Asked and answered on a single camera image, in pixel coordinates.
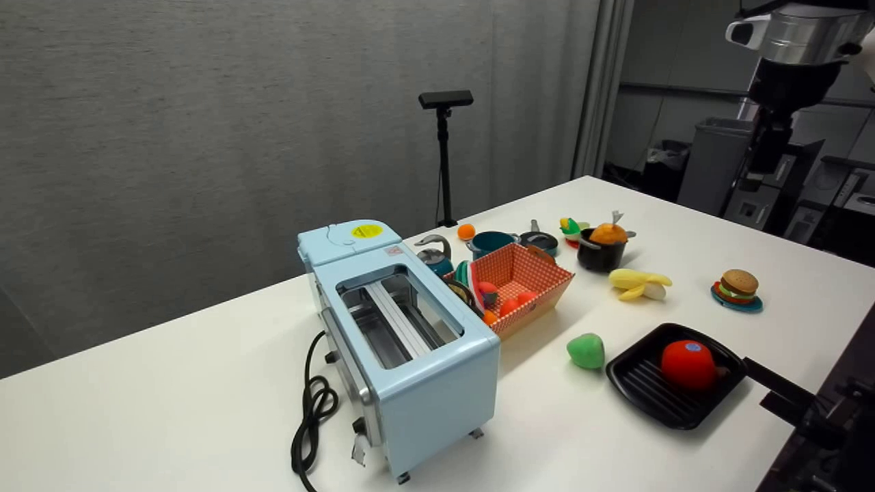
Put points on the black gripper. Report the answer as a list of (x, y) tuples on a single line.
[(788, 87)]

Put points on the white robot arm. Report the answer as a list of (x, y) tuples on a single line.
[(801, 31)]

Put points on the toy burger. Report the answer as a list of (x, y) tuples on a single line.
[(737, 285)]

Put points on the orange toy food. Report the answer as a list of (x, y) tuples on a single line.
[(607, 234)]

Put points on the yellow toy banana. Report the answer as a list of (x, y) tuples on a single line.
[(634, 282)]

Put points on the black toy pot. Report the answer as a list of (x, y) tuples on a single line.
[(596, 259)]

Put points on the green red toy vegetable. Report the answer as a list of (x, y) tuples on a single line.
[(570, 225)]

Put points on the small dark toy pan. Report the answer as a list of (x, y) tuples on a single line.
[(540, 241)]

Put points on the open teal toy pot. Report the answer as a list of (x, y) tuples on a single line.
[(494, 241)]

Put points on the small orange toy fruit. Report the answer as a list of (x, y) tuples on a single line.
[(465, 232)]

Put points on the teal toy pan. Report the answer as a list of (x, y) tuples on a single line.
[(463, 278)]

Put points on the teal pot with glass lid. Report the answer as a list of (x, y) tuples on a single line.
[(432, 247)]

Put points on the black grey cabinet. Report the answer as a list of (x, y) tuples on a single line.
[(801, 193)]

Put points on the dark shelf unit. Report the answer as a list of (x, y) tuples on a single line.
[(844, 201)]

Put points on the dark box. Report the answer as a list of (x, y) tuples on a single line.
[(664, 167)]

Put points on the big red plush tomato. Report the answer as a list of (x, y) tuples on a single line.
[(686, 364)]

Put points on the black grill pan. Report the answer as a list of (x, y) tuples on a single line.
[(658, 393)]

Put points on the orange gingham basket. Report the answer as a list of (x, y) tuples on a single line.
[(535, 273)]

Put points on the green plush fruit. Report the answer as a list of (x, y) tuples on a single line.
[(587, 350)]

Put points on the red plush strawberry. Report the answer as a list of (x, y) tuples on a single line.
[(524, 296), (507, 304)]

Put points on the orange plush fruit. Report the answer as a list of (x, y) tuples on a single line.
[(494, 318)]

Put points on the light blue toaster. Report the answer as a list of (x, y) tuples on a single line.
[(410, 364)]

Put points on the light blue box yellow sticker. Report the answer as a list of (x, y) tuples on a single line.
[(351, 241)]

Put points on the grey wall rail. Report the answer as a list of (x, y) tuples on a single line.
[(684, 92)]

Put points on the black metal frame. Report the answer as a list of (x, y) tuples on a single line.
[(834, 432)]

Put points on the black camera on stand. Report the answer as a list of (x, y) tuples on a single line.
[(443, 154)]

